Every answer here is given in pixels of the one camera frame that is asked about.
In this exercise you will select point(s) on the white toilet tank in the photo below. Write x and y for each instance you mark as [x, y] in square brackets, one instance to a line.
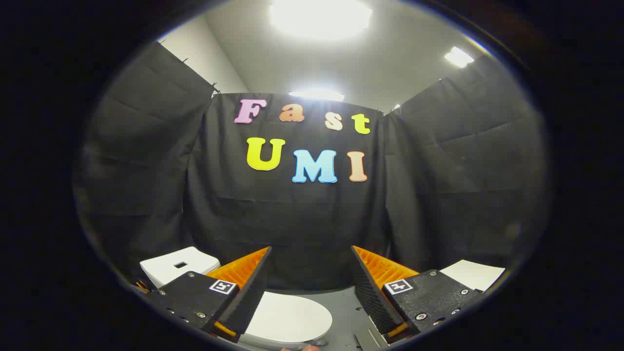
[195, 258]

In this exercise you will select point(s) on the white toilet lid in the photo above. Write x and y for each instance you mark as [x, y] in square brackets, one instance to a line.
[292, 319]

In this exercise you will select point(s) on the black backdrop cloth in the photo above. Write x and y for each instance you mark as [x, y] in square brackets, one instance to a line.
[302, 219]

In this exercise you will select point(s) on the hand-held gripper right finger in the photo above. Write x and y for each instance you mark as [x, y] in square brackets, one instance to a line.
[373, 302]

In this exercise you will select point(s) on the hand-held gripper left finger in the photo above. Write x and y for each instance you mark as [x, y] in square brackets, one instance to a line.
[248, 302]

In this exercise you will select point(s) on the large round ceiling light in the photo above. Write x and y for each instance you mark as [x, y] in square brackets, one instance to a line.
[319, 17]

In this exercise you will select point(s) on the light grey panel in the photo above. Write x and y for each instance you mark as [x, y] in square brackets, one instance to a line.
[475, 274]

